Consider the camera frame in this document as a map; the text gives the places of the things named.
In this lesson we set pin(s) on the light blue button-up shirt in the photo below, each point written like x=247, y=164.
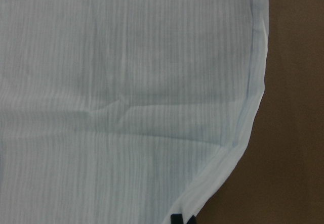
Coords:
x=125, y=111

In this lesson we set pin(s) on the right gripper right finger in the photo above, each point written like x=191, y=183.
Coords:
x=192, y=220

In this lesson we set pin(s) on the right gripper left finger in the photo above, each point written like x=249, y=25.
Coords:
x=176, y=218

